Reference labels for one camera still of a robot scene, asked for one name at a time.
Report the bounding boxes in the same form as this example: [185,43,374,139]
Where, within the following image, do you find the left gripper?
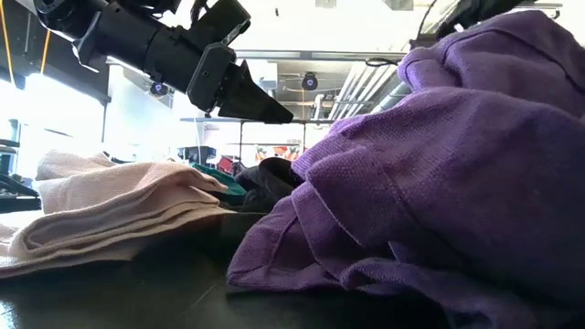
[144,26,294,124]

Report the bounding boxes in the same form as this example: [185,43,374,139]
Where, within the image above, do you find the teal green towel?
[190,163,248,207]

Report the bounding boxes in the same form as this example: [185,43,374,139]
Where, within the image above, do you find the black towel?
[235,157,306,215]

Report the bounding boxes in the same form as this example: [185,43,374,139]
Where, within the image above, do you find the pale pink towel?
[0,149,235,281]

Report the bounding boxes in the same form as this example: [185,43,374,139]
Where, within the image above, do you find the purple towel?
[227,9,585,329]

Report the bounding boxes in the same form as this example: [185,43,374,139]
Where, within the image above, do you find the white ceiling box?
[250,60,279,91]

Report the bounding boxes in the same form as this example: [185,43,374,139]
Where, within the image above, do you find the floral curtain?
[254,144,303,162]

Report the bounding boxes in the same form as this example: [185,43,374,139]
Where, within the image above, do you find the white ceiling pipes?
[328,61,403,121]

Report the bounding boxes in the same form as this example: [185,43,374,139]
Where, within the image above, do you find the black background rack frame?
[180,117,337,159]

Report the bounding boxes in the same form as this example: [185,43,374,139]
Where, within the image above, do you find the grey overhead frame bar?
[235,48,408,62]

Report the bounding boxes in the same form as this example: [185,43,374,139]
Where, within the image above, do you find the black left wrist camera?
[191,0,252,47]

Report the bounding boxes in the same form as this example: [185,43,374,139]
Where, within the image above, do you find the silver spiral duct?
[370,80,413,115]

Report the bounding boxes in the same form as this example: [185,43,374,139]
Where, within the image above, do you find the yellow cable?
[0,0,15,88]
[39,29,52,77]

